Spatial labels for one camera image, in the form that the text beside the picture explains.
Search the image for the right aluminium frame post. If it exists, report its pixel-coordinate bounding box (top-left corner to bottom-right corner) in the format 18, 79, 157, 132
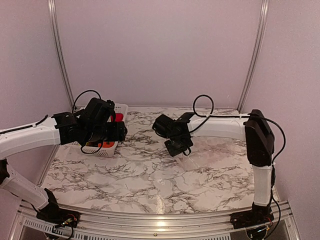
237, 0, 270, 112

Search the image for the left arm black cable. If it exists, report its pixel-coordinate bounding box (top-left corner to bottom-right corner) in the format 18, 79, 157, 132
72, 89, 103, 155

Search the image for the left aluminium frame post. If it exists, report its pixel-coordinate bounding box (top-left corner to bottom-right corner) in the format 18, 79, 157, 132
47, 0, 75, 110

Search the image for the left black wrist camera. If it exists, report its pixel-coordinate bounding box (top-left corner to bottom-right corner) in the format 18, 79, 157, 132
81, 97, 116, 125

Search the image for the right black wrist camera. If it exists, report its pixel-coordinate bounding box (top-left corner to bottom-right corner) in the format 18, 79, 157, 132
152, 114, 177, 139

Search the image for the clear zip top bag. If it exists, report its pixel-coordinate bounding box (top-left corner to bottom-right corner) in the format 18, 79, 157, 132
174, 152, 200, 171

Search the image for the red toy bell pepper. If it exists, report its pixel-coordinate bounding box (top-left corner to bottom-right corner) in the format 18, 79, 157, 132
114, 112, 124, 123

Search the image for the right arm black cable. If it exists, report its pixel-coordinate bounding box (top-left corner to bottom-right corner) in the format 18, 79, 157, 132
192, 94, 287, 208

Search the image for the front aluminium frame rail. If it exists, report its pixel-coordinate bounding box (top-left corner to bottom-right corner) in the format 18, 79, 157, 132
14, 198, 301, 240

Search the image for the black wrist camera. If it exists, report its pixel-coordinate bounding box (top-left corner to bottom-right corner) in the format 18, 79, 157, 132
81, 97, 116, 125
152, 114, 177, 139

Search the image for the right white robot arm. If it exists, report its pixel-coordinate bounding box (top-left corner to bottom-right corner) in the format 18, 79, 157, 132
152, 110, 275, 224

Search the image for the orange toy pumpkin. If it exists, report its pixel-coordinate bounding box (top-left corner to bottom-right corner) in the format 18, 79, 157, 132
86, 141, 115, 148

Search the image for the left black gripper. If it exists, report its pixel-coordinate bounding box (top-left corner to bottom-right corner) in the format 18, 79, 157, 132
84, 121, 128, 143

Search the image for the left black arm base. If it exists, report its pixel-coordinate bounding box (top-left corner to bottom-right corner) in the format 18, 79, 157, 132
34, 188, 80, 228

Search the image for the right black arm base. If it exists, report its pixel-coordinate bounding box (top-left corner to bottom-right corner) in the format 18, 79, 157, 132
230, 203, 275, 229

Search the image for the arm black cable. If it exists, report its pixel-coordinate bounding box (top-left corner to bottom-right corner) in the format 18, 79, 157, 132
192, 94, 287, 208
72, 89, 103, 155

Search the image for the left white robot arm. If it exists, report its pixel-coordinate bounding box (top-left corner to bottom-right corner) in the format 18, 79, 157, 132
0, 111, 128, 223

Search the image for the aluminium frame post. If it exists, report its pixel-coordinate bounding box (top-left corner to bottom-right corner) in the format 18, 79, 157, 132
47, 0, 75, 110
237, 0, 270, 112

